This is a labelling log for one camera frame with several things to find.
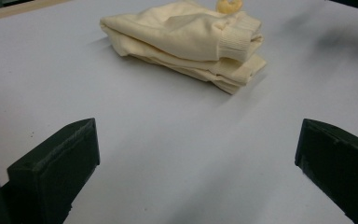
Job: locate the small yellow object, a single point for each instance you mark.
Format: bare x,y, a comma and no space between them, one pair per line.
229,5

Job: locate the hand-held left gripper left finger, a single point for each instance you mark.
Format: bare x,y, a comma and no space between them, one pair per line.
52,168

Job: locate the cream pants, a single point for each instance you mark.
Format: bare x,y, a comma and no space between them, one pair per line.
186,43

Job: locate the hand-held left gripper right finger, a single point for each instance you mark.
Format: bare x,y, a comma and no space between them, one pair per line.
341,161

